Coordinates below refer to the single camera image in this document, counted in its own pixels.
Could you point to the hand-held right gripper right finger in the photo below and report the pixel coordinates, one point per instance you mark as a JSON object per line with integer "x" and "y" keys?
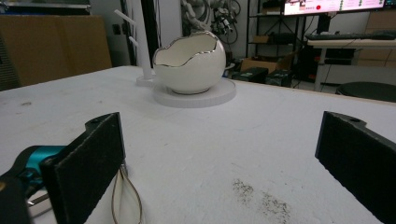
{"x": 358, "y": 158}

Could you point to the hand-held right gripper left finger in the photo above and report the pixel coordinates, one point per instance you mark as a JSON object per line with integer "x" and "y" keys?
{"x": 84, "y": 174}

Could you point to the teal and black device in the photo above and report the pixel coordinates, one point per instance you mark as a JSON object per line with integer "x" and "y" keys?
{"x": 34, "y": 161}

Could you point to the black round stool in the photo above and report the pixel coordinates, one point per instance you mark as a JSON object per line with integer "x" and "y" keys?
{"x": 367, "y": 90}

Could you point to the black box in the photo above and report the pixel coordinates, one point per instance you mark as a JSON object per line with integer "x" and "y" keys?
{"x": 250, "y": 75}
{"x": 279, "y": 78}

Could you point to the white desk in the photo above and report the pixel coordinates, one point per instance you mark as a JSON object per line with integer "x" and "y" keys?
{"x": 351, "y": 44}

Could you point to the black keyboard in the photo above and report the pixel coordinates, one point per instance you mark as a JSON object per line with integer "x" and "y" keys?
{"x": 348, "y": 36}

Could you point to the dark ribbed panel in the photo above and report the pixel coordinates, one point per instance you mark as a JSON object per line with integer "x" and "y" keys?
{"x": 7, "y": 68}

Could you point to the brown cardboard sheet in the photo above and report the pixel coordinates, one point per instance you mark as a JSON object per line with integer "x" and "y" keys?
{"x": 53, "y": 46}

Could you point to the open cardboard box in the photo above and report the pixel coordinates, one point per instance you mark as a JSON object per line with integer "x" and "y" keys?
{"x": 260, "y": 64}

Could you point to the white eggshell bowl silver rim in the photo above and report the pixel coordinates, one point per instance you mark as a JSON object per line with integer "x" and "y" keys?
{"x": 190, "y": 71}

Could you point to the white stand with pegs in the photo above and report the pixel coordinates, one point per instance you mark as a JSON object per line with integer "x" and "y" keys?
{"x": 141, "y": 37}

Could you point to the white round base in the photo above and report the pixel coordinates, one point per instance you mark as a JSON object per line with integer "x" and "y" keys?
{"x": 218, "y": 95}

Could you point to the monitor screen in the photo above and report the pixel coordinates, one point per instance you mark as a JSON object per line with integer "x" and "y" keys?
{"x": 330, "y": 6}

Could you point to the black metal shelf rack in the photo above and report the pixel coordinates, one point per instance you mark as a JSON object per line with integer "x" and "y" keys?
{"x": 252, "y": 28}

